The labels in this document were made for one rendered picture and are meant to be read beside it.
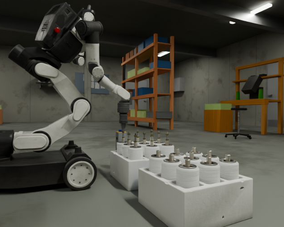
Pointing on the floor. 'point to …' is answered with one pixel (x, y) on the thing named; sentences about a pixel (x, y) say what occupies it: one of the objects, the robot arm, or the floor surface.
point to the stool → (238, 124)
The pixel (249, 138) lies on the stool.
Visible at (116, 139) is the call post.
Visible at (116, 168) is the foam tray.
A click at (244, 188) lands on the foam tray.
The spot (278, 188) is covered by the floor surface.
